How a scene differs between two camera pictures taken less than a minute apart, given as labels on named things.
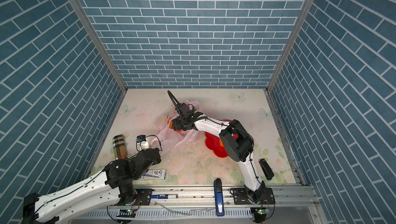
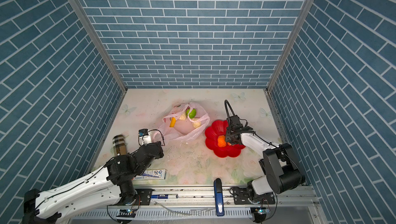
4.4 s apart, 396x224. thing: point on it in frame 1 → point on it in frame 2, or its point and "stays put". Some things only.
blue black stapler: x=217 y=184 stays put
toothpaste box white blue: x=154 y=174 stays put
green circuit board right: x=263 y=211 stays put
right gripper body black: x=180 y=124 → x=229 y=135
